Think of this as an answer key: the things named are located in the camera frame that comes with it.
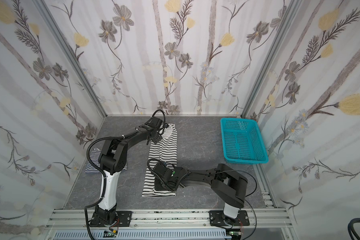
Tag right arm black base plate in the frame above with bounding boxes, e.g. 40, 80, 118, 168
209, 210, 250, 228

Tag teal plastic basket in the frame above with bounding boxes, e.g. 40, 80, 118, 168
220, 118, 269, 165

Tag black cable bundle at corner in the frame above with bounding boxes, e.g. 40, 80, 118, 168
347, 217, 360, 240

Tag aluminium mounting rail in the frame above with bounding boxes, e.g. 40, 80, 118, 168
44, 208, 298, 232

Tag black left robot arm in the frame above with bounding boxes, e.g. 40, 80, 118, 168
84, 110, 168, 228

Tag black corrugated cable hose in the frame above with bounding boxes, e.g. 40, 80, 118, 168
83, 136, 127, 240

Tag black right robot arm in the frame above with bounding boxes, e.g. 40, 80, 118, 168
142, 159, 258, 229

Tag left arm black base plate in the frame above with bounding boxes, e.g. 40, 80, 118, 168
89, 211, 133, 227

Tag blue white striped tank top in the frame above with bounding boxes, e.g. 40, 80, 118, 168
85, 148, 128, 175

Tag white slotted cable duct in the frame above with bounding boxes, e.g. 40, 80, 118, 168
52, 229, 232, 240

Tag black white striped tank top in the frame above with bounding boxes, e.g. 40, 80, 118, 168
142, 123, 178, 198

